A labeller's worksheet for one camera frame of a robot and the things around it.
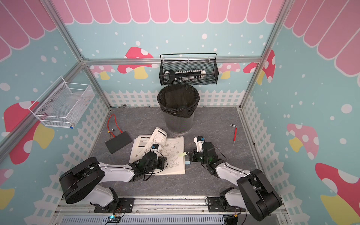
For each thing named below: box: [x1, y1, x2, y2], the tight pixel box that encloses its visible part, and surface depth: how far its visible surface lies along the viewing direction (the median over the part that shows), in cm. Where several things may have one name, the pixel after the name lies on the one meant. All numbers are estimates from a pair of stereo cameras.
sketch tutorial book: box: [128, 127, 186, 175], surface depth 94 cm
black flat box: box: [105, 130, 133, 155], surface depth 102 cm
